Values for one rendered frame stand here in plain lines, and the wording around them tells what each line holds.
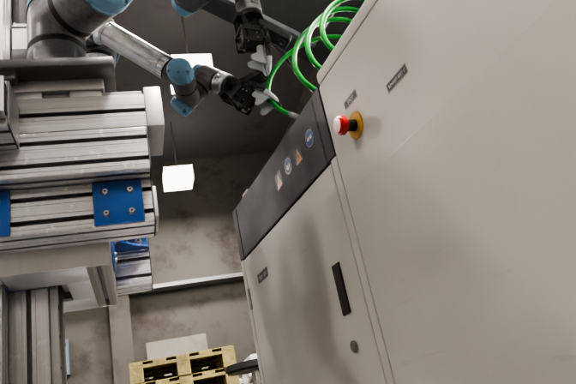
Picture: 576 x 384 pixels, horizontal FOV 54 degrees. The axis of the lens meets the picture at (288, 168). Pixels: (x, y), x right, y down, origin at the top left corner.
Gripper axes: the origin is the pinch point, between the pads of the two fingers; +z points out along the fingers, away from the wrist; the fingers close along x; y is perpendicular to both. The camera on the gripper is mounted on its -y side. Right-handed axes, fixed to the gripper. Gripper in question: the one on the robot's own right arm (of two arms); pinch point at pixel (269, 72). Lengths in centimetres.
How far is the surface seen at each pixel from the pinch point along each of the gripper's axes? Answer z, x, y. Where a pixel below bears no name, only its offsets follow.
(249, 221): 37.5, -20.1, 6.9
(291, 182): 40.5, 13.3, 6.9
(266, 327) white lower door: 67, -22, 7
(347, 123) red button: 45, 48, 10
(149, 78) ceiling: -362, -530, -71
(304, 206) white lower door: 48, 18, 7
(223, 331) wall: -54, -776, -189
